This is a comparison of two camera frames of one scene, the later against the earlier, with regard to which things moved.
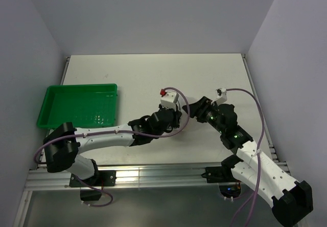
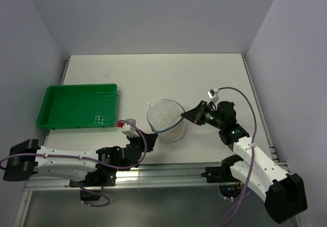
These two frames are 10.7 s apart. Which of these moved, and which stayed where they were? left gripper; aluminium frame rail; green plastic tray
Moved: left gripper
Stayed: aluminium frame rail; green plastic tray
